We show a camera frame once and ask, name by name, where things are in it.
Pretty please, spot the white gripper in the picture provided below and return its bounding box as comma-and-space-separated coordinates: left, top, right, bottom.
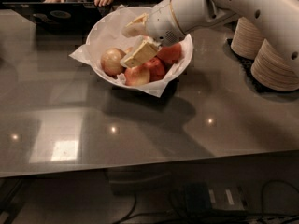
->
121, 0, 185, 68

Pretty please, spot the yellowish apple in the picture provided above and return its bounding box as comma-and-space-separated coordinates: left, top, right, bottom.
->
100, 48, 125, 77

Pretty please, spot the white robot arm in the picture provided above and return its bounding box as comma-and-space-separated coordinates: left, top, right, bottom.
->
122, 0, 299, 75

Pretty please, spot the small red apple centre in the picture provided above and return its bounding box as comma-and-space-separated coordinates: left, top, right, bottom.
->
144, 57, 165, 82

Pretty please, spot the red apple right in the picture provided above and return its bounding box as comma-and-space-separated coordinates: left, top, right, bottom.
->
157, 43, 182, 64

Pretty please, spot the pink-yellow apple front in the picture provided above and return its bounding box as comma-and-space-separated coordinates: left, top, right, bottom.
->
124, 65, 150, 86

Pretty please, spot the white bowl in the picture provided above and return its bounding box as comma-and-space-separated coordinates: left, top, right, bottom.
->
85, 6, 194, 93

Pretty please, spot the white paper liner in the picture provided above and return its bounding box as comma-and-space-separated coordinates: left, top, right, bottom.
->
68, 5, 190, 98

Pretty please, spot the black laptop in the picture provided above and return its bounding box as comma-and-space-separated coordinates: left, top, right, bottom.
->
3, 2, 103, 32

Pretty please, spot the paper plate stack back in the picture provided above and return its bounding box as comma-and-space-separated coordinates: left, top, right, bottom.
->
231, 17, 264, 60

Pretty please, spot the paper plate stack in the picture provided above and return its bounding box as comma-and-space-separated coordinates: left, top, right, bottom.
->
231, 17, 264, 60
250, 39, 299, 91

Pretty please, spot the paper plate stack front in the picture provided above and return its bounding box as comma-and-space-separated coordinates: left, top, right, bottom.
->
250, 39, 299, 91

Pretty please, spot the dark box under table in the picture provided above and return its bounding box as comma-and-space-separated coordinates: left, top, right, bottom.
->
183, 183, 248, 214

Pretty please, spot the black cable on floor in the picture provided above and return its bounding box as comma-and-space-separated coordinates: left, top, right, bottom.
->
111, 178, 299, 224

